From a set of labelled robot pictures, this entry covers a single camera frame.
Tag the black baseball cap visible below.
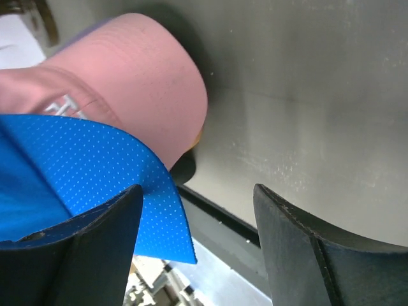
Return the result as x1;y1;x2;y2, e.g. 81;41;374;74
170;150;196;186

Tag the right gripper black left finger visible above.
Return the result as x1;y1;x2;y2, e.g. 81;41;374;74
1;184;143;305

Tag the lavender baseball cap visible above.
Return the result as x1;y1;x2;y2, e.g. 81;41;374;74
54;17;113;54

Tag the aluminium rail with cable duct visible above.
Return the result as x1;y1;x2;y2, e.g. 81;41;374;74
123;241;272;305

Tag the blue cap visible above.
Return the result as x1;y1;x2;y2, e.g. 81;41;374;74
1;114;197;264

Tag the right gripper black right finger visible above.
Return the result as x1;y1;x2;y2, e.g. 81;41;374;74
253;184;407;305

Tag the light pink cap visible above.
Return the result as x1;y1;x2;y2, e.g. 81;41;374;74
1;13;208;168

